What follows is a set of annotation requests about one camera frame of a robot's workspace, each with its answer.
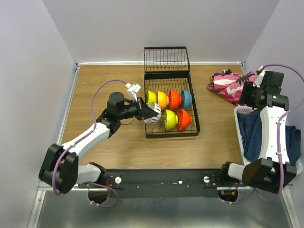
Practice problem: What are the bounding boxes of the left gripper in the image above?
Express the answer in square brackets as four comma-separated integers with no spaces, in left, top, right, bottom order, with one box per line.
[117,96,158,121]

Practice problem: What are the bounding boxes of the cream ribbed bowl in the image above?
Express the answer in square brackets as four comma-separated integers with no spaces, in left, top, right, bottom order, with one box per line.
[144,102,162,124]

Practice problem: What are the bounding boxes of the yellow-green bowl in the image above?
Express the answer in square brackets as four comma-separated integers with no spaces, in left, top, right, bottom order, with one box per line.
[145,90,157,105]

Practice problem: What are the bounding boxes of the orange-yellow bowl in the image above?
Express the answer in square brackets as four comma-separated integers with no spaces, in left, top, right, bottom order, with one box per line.
[157,91,169,110]

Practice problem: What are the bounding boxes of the lime green bowl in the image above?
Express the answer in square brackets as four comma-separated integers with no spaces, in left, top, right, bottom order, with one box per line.
[164,110,178,131]

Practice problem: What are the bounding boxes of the red-orange bowl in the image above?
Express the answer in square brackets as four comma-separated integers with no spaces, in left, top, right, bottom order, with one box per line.
[177,109,192,131]
[169,90,181,110]

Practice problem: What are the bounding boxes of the black wire dish rack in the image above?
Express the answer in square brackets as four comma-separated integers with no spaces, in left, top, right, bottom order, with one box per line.
[144,47,200,138]

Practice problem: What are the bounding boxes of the blue bowl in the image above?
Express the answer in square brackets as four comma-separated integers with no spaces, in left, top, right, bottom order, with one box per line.
[180,89,192,110]

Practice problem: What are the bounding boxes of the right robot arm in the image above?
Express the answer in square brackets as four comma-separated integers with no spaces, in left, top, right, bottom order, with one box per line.
[218,69,297,194]

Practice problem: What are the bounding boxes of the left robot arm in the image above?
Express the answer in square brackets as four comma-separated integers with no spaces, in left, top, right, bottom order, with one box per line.
[38,92,162,195]

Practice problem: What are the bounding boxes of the white laundry basket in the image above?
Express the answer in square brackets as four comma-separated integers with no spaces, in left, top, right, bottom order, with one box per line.
[234,106,303,174]

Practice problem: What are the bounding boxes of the pink camouflage garment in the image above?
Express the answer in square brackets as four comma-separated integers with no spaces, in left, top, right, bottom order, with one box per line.
[207,69,257,106]

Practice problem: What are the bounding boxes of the blue denim jeans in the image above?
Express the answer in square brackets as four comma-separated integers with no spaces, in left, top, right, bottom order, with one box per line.
[237,112,301,166]

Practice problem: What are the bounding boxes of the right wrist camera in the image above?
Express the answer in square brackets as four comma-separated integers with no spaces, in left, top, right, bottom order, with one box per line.
[253,66,265,88]

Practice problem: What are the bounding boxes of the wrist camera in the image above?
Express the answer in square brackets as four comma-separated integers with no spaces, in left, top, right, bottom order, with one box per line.
[125,83,141,102]
[253,66,265,88]

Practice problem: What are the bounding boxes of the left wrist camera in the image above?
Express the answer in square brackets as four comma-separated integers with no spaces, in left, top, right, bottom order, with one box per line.
[125,83,141,102]

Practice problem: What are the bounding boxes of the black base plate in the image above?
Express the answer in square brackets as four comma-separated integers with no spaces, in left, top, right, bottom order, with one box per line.
[78,168,247,199]

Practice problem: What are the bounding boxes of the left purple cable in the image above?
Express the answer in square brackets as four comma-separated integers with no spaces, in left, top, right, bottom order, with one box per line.
[51,79,133,208]

